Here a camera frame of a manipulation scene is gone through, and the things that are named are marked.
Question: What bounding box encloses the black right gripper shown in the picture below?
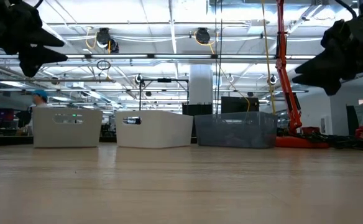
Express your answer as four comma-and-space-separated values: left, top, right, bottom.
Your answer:
292, 0, 363, 96

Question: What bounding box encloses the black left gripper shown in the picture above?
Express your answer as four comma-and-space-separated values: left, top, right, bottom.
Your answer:
0, 0, 68, 78

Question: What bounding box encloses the red desk lamp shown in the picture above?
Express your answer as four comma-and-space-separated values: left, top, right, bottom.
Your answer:
274, 0, 330, 149

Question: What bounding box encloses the person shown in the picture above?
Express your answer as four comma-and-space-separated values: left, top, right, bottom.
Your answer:
25, 89, 52, 109

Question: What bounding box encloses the light grey plastic bin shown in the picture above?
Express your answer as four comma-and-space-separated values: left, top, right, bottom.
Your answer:
32, 107, 104, 148

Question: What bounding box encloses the black monitor back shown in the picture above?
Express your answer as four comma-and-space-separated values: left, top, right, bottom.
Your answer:
221, 96, 260, 114
181, 103, 213, 116

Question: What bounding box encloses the dark translucent plastic bin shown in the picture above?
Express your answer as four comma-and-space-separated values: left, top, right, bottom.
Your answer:
194, 111, 278, 149

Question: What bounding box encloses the white plastic bin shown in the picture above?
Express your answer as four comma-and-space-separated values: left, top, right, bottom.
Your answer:
115, 110, 194, 149

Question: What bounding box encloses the yellow hanging cable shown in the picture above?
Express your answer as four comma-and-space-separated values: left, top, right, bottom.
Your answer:
260, 0, 277, 115

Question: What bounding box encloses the black ceiling cable reel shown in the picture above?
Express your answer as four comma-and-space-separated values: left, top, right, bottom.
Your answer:
195, 27, 212, 45
96, 27, 120, 54

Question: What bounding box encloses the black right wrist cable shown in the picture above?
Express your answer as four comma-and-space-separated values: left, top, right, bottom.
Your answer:
333, 0, 358, 19

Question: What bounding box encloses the black stand frame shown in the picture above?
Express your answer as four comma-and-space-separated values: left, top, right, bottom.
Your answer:
139, 77, 190, 111

